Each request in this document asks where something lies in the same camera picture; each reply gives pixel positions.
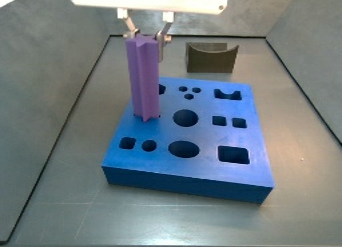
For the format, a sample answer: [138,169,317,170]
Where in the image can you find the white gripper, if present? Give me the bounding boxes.
[71,0,229,60]

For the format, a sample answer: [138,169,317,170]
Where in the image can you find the blue foam shape board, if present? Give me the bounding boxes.
[102,77,274,204]

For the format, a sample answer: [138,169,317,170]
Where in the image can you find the purple star-shaped prism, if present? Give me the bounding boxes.
[126,34,159,122]

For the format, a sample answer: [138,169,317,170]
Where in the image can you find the black curved holder bracket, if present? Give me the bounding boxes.
[186,42,239,73]

